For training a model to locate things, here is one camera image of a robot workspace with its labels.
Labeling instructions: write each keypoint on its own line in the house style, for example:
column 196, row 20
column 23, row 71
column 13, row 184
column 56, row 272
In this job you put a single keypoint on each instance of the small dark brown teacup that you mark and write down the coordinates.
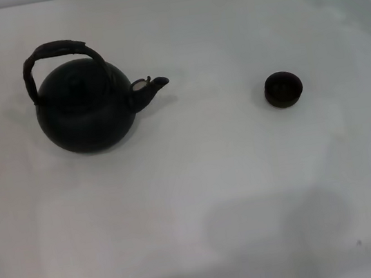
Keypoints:
column 283, row 91

